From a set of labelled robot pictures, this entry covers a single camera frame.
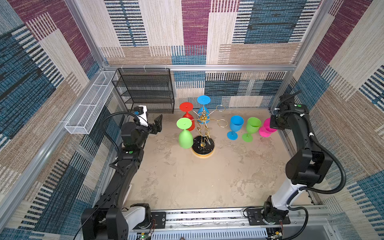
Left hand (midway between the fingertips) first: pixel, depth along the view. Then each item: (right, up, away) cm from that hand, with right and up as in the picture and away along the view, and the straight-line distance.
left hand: (154, 112), depth 74 cm
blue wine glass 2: (+47, -5, +24) cm, 53 cm away
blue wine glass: (+24, 0, +1) cm, 24 cm away
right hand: (+66, -8, +10) cm, 67 cm away
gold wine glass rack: (+26, -19, +24) cm, 40 cm away
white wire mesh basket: (-47, -1, +19) cm, 51 cm away
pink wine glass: (+60, -10, +10) cm, 61 cm away
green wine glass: (+15, -12, +4) cm, 20 cm away
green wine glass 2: (+56, -7, +20) cm, 60 cm away
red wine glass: (+16, +3, +7) cm, 18 cm away
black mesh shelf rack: (-12, +20, +34) cm, 41 cm away
